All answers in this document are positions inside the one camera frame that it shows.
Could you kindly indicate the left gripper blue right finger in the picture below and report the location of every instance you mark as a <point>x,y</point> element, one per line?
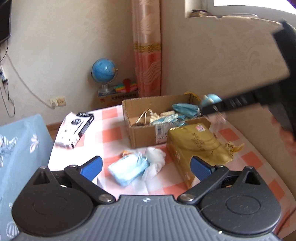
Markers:
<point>210,177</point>

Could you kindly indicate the pink patterned curtain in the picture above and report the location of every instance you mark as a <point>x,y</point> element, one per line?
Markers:
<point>146,30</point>

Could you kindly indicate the orange cardboard box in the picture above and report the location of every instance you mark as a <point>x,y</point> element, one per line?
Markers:
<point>113,99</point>

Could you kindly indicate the blue bed cover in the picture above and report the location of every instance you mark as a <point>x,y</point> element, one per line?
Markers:
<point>25,146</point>

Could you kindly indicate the brown cardboard box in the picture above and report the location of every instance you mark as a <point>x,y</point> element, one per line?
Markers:
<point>137,118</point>

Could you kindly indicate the white folded cloth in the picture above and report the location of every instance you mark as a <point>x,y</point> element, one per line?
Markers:
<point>156,160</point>

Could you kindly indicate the black white product box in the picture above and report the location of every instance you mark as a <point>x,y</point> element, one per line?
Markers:
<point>72,129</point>

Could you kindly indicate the beige tassel ornament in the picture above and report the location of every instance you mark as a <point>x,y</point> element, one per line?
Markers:
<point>150,114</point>

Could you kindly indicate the blue brocade drawstring pouch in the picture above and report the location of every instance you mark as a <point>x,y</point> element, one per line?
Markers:
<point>173,119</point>

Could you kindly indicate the blue white plush ball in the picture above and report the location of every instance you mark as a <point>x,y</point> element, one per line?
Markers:
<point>209,99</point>

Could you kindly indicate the gold tissue pack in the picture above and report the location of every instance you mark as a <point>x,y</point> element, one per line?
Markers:
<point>184,142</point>

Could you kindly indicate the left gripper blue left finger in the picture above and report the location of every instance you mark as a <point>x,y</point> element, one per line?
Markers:
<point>81,178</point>

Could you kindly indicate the blue cloth in box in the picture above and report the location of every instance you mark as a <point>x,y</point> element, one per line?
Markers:
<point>186,109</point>

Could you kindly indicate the hanging white power strip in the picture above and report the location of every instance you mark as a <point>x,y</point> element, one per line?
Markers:
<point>4,78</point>

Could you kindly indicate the wall mounted black television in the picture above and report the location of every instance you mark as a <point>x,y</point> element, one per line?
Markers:
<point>5,14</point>

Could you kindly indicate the light blue folded cloth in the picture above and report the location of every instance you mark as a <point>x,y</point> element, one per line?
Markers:
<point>129,167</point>

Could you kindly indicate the blue desk globe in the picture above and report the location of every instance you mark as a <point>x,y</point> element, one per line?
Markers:
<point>104,71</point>

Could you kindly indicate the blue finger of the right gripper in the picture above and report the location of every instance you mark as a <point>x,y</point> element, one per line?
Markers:
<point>235,102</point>

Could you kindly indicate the white wall socket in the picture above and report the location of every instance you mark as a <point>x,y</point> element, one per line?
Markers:
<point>58,101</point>

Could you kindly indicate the rainbow pop fidget toy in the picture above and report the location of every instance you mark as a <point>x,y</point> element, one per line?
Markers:
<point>126,86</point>

